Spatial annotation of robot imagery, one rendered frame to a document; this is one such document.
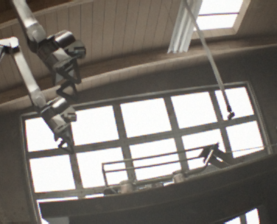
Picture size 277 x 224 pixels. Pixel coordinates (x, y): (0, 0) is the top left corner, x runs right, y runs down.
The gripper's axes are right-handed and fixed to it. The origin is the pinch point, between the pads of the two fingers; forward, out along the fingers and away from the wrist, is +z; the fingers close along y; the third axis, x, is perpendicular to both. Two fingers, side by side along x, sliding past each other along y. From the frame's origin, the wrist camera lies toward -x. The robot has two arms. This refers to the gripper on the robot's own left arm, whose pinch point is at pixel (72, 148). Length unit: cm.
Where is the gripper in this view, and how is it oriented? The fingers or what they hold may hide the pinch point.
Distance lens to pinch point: 142.9
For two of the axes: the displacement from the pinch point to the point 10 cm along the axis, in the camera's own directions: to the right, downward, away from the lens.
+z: 6.6, 7.2, -2.1
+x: -7.3, 5.4, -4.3
